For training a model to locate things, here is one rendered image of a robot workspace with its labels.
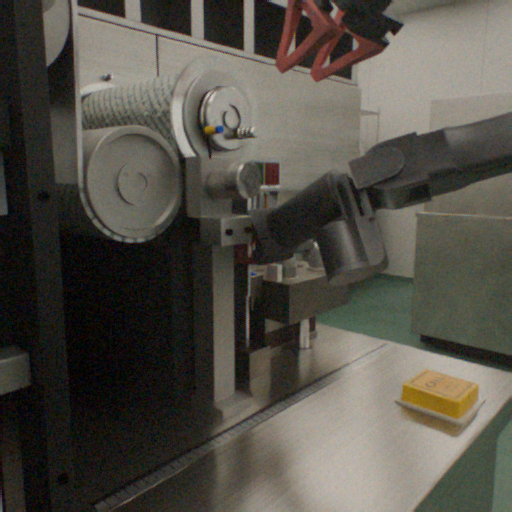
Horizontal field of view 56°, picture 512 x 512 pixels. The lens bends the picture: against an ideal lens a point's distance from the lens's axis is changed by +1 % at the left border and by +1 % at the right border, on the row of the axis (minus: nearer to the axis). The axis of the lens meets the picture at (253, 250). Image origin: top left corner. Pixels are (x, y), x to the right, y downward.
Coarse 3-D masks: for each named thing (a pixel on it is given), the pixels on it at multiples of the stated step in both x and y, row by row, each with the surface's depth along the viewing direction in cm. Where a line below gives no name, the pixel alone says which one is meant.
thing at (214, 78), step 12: (204, 72) 55; (216, 72) 57; (192, 84) 54; (204, 84) 56; (216, 84) 57; (228, 84) 58; (240, 84) 60; (192, 96) 54; (192, 108) 55; (192, 120) 55; (252, 120) 62; (192, 132) 55; (192, 144) 55; (204, 144) 57; (240, 156) 61
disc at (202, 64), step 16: (192, 64) 54; (208, 64) 56; (224, 64) 58; (176, 80) 53; (192, 80) 55; (240, 80) 60; (176, 96) 53; (176, 112) 54; (256, 112) 63; (176, 128) 54; (176, 144) 54; (256, 144) 64; (240, 160) 62
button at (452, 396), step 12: (432, 372) 63; (408, 384) 60; (420, 384) 60; (432, 384) 60; (444, 384) 60; (456, 384) 60; (468, 384) 60; (408, 396) 59; (420, 396) 58; (432, 396) 57; (444, 396) 56; (456, 396) 56; (468, 396) 57; (432, 408) 57; (444, 408) 56; (456, 408) 55; (468, 408) 58
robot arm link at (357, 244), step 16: (352, 160) 52; (368, 160) 51; (384, 160) 51; (400, 160) 50; (368, 176) 51; (384, 176) 50; (368, 192) 57; (368, 208) 51; (336, 224) 52; (352, 224) 52; (368, 224) 52; (320, 240) 53; (336, 240) 51; (352, 240) 51; (368, 240) 51; (336, 256) 51; (352, 256) 50; (368, 256) 51; (384, 256) 50; (336, 272) 51; (352, 272) 51; (368, 272) 52
